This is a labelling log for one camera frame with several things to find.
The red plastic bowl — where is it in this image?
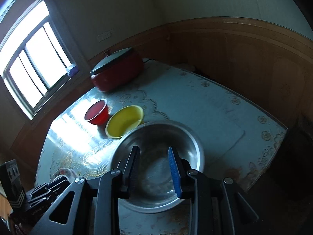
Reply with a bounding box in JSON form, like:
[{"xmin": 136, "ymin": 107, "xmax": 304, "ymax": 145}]
[{"xmin": 84, "ymin": 99, "xmax": 109, "ymax": 126}]

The yellow plastic bowl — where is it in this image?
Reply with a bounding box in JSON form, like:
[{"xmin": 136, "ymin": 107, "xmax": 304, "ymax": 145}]
[{"xmin": 105, "ymin": 105, "xmax": 144, "ymax": 140}]

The white wall socket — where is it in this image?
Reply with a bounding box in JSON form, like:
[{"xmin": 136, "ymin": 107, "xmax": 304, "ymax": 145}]
[{"xmin": 96, "ymin": 29, "xmax": 115, "ymax": 42}]

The red electric pot with lid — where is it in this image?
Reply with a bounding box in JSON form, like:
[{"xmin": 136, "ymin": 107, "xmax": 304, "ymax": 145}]
[{"xmin": 90, "ymin": 47, "xmax": 145, "ymax": 92}]

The blue and white packet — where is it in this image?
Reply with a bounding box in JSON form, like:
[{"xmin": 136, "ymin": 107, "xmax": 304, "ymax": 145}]
[{"xmin": 66, "ymin": 64, "xmax": 80, "ymax": 77}]

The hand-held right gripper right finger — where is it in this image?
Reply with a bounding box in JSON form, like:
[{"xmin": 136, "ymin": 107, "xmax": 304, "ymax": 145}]
[{"xmin": 167, "ymin": 146, "xmax": 260, "ymax": 235}]

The window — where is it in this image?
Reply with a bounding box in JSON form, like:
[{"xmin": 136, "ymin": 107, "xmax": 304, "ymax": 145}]
[{"xmin": 0, "ymin": 0, "xmax": 79, "ymax": 120}]

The medium floral plate red print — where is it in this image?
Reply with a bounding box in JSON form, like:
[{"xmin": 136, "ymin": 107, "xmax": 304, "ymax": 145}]
[{"xmin": 50, "ymin": 168, "xmax": 76, "ymax": 183}]

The stainless steel bowl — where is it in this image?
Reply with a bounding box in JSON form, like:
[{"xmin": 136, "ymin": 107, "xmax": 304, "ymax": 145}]
[{"xmin": 110, "ymin": 120, "xmax": 205, "ymax": 214}]

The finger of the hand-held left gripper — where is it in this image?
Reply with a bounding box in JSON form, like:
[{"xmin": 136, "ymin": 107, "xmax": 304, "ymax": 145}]
[
  {"xmin": 45, "ymin": 176, "xmax": 74, "ymax": 189},
  {"xmin": 26, "ymin": 183, "xmax": 61, "ymax": 204}
]

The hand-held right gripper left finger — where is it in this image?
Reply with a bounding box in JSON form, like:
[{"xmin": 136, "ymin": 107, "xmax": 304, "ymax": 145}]
[{"xmin": 31, "ymin": 146, "xmax": 141, "ymax": 235}]

